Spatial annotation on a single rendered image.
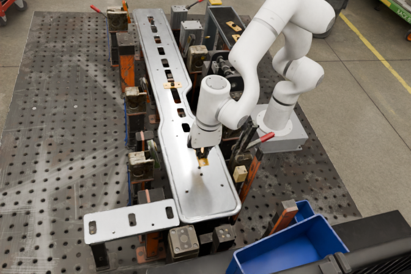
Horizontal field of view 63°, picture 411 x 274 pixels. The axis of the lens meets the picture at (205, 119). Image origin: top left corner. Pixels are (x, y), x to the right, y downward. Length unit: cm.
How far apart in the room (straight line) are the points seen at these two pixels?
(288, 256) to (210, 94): 55
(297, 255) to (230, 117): 48
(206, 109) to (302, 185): 87
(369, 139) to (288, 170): 162
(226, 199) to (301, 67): 65
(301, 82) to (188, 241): 82
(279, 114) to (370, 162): 155
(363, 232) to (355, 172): 167
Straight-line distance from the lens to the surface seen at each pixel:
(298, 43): 129
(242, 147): 119
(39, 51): 231
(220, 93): 92
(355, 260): 57
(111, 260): 140
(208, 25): 197
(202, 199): 117
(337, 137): 310
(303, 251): 114
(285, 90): 156
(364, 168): 299
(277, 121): 167
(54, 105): 192
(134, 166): 120
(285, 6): 101
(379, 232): 131
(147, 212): 113
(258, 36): 98
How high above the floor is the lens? 200
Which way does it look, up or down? 46 degrees down
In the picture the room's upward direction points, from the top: 11 degrees clockwise
